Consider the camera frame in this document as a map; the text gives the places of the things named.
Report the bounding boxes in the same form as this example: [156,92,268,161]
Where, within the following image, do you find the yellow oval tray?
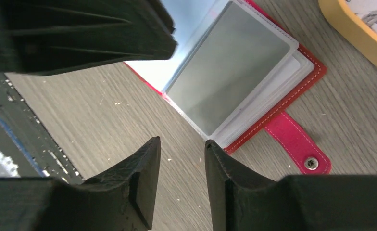
[318,0,377,67]

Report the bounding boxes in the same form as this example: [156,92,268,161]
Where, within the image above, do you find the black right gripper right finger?
[204,140,377,231]

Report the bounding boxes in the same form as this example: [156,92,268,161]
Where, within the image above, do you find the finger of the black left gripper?
[0,0,177,76]

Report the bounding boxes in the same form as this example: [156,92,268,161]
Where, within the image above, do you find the black card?
[166,0,299,136]

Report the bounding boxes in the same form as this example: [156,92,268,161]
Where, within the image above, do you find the red card holder wallet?
[126,0,332,174]

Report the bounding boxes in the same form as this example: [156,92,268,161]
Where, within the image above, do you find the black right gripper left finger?
[0,137,161,231]

